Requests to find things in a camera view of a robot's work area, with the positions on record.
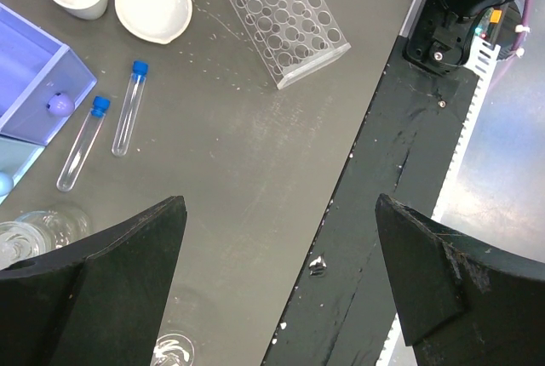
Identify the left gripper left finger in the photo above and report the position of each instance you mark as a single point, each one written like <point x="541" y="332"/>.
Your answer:
<point x="98" y="301"/>

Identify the purple right drawer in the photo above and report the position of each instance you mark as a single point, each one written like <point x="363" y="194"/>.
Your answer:
<point x="43" y="81"/>

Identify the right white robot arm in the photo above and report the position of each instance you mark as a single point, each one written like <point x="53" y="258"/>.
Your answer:
<point x="440" y="41"/>

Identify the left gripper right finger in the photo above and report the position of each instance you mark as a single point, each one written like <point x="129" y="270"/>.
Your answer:
<point x="460" y="301"/>

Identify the clear glass dish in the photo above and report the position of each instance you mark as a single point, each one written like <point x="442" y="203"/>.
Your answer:
<point x="173" y="348"/>

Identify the light blue middle drawer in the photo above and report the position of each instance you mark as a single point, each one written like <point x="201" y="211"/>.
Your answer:
<point x="16" y="159"/>

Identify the clear acrylic test tube rack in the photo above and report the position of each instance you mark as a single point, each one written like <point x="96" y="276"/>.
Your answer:
<point x="294" y="38"/>

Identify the white slotted cable duct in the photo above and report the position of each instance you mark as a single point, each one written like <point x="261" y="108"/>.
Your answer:
<point x="482" y="61"/>

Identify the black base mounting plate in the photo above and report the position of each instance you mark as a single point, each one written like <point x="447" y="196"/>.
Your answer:
<point x="341" y="308"/>

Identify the white evaporating dish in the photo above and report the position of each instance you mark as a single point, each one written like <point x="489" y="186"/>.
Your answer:
<point x="154" y="21"/>

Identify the blue capped test tube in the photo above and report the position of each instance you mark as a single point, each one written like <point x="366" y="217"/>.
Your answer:
<point x="130" y="108"/>
<point x="83" y="144"/>

